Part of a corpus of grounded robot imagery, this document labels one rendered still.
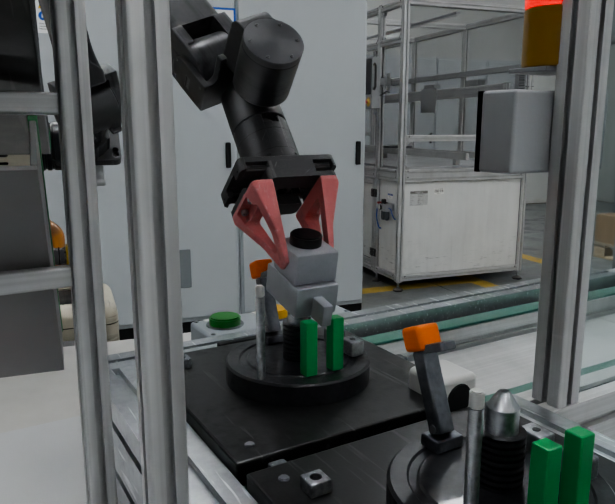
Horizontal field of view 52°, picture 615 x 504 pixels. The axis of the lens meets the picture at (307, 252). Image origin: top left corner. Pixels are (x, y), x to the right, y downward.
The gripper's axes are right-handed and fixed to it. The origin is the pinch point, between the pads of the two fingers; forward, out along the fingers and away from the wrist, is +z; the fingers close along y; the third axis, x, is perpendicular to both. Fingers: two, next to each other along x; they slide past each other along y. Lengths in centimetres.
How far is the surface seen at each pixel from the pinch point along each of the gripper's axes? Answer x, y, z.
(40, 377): 47, -20, -9
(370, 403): 2.0, 2.3, 14.2
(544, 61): -19.6, 17.1, -5.9
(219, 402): 7.0, -9.3, 9.9
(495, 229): 280, 335, -141
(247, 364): 8.0, -5.3, 6.7
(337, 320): 0.5, 1.2, 6.6
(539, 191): 560, 776, -339
